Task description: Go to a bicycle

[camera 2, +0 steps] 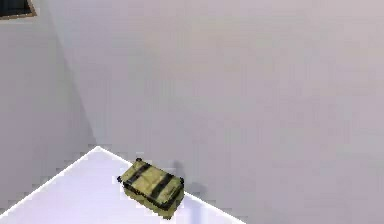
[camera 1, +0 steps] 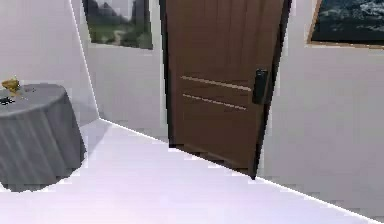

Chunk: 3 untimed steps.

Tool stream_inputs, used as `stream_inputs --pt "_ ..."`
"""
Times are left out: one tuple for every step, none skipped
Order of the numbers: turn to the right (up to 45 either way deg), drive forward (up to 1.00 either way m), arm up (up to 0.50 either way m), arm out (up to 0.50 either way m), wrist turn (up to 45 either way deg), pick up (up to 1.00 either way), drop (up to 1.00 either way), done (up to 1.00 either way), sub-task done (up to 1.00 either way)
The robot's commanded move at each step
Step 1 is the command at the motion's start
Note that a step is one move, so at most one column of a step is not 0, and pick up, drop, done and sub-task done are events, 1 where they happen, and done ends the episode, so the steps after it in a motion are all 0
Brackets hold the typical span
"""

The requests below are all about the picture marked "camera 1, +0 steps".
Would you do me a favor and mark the brown wooden room door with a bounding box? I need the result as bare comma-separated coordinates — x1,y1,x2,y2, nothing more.
159,0,293,180

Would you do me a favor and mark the green landscape framed picture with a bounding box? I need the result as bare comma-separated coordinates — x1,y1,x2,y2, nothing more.
81,0,154,51

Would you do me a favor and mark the grey cloth covered round table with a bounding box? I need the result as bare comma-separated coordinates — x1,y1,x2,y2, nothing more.
0,83,88,193

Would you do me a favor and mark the dark wood framed picture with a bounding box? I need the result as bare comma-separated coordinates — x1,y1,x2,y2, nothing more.
306,0,384,50

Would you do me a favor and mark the small golden object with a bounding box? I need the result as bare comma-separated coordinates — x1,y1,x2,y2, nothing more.
0,77,23,98

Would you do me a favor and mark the black door handle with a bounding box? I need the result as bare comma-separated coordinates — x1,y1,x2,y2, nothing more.
252,68,269,106

